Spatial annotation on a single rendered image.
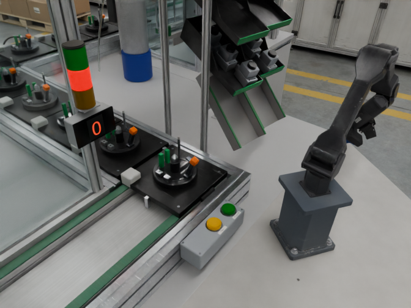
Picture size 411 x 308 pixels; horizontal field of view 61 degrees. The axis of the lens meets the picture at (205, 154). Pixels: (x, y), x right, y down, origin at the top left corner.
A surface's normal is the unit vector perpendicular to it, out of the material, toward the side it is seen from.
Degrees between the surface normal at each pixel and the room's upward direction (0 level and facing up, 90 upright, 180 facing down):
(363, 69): 60
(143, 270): 0
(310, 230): 90
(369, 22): 90
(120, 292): 0
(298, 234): 90
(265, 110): 45
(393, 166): 0
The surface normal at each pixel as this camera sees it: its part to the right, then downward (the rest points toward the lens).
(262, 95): 0.50, -0.24
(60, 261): 0.03, -0.80
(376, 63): -0.55, -0.01
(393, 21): -0.47, 0.52
